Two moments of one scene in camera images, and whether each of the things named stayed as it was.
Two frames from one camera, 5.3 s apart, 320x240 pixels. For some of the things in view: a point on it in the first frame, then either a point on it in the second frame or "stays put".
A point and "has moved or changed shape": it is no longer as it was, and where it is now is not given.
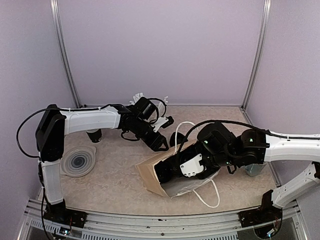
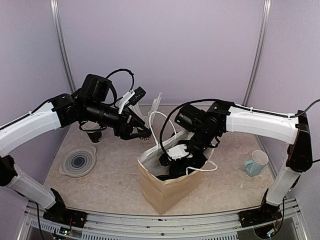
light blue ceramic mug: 254,169 stays put
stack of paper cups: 95,135 stays put
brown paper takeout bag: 173,188 has moved or changed shape
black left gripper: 155,143 to 125,132
